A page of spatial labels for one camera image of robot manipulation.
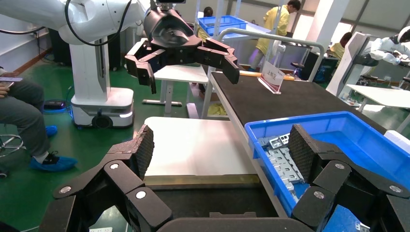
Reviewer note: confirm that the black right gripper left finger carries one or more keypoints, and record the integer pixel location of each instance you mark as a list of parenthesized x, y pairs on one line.
[(141, 150)]

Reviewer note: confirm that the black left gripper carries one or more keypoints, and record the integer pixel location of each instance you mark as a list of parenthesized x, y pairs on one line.
[(169, 35)]

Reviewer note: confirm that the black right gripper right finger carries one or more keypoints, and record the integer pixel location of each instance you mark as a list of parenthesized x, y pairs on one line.
[(304, 150)]

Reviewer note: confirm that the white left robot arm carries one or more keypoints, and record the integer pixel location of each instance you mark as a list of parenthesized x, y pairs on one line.
[(96, 16)]

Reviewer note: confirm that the white desk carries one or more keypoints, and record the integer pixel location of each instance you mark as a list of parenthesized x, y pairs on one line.
[(182, 73)]

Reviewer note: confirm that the flat perforated metal plate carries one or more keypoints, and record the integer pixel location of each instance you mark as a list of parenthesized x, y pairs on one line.
[(293, 166), (278, 169)]

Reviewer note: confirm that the black table mat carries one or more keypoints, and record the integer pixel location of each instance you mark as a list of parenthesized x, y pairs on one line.
[(288, 102)]

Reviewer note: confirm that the dark haired person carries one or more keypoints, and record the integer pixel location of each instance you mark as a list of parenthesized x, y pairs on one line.
[(207, 12)]

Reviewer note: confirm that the yellow cloth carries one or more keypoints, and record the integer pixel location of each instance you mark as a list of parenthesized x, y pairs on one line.
[(217, 110)]

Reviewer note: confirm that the blue background crate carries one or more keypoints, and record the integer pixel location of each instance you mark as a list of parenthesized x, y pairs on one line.
[(224, 22)]

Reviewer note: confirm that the blue plastic bin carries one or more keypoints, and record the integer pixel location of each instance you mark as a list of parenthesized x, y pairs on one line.
[(368, 150)]

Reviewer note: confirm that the wooden edge strip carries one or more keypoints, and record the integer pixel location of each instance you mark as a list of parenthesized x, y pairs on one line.
[(250, 74)]

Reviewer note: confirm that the red white acrylic sign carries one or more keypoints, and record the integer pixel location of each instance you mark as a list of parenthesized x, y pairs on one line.
[(272, 76)]

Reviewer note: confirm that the white tubular railing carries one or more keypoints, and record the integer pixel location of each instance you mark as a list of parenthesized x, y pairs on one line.
[(272, 37)]

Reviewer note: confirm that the white robot column with base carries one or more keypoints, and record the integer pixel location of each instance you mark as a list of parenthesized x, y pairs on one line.
[(86, 73)]

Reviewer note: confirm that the white foam block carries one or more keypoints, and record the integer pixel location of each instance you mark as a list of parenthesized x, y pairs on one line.
[(398, 137)]

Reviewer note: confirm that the white background table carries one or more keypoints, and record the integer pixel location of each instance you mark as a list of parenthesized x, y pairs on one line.
[(384, 96)]

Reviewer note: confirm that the standing person in yellow coat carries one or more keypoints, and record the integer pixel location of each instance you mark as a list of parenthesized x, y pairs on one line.
[(272, 25)]

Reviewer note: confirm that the black floor device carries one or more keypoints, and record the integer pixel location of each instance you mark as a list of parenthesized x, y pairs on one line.
[(54, 105)]

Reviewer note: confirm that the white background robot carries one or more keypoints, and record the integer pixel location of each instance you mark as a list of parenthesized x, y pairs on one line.
[(352, 57)]

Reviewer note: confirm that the seated person in yellow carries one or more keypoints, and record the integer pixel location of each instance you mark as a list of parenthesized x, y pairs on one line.
[(342, 40)]

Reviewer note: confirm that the black cabinet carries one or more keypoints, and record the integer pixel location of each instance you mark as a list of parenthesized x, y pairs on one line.
[(59, 48)]

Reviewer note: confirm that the seated person in grey trousers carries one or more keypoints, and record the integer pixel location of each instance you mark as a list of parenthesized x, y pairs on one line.
[(22, 109)]

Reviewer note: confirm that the smartphone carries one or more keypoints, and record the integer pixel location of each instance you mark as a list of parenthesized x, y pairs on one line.
[(9, 79)]

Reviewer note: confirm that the windowed metal bracket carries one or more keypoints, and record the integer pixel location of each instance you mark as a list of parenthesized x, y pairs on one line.
[(278, 141)]

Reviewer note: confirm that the tabbed metal bracket stack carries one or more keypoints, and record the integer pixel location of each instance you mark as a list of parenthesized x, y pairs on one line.
[(362, 227)]

